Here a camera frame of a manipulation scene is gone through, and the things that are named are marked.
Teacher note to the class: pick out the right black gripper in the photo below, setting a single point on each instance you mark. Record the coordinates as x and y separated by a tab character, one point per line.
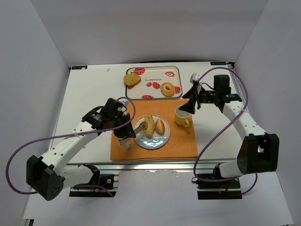
196	98

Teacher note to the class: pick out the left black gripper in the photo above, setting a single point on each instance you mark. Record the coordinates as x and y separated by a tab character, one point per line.
123	128

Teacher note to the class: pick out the oblong bread roll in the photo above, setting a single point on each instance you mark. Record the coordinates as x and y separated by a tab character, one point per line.
151	125

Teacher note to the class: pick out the small orange bun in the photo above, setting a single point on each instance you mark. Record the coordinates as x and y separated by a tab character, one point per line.
160	127

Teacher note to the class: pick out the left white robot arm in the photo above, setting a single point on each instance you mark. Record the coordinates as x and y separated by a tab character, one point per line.
48	174

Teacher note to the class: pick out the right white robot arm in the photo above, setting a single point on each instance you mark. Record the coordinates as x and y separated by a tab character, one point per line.
259	149

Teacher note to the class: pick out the herb bread slice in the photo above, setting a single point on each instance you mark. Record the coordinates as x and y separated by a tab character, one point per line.
131	79

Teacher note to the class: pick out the yellow mug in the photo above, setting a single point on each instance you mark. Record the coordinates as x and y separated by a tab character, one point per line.
182	117

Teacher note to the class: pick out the ceramic plate with plant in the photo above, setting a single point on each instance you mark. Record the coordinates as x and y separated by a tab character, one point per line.
157	140

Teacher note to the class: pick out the bagel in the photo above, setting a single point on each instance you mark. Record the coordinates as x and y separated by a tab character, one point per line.
167	89

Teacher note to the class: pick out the orange placemat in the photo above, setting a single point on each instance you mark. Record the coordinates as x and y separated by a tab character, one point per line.
181	144

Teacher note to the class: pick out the strawberry pattern tray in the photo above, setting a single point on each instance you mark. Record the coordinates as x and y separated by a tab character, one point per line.
151	80

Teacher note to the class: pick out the right blue table label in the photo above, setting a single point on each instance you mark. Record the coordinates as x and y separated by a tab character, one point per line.
218	63

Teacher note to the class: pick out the blue table label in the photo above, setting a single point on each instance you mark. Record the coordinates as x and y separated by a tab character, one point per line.
79	67
218	63

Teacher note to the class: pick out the left blue table label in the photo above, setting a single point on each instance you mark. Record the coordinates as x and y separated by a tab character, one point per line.
79	67

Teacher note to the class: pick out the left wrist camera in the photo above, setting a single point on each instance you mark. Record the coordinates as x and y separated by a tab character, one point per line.
123	108

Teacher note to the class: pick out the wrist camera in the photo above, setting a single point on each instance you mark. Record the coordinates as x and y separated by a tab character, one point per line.
196	79
123	108

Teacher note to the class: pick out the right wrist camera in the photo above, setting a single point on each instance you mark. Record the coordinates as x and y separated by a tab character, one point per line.
196	79

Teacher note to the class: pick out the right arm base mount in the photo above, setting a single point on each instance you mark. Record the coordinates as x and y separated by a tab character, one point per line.
206	177

